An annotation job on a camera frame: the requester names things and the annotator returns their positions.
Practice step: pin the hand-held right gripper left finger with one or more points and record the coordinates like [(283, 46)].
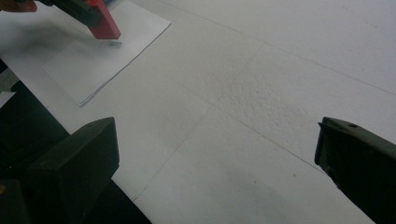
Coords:
[(77, 168)]

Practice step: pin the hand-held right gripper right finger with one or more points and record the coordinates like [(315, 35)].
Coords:
[(361, 165)]

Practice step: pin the red stamp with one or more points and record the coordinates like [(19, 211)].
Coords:
[(106, 26)]

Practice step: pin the white paper sheet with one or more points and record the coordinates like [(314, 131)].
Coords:
[(102, 62)]

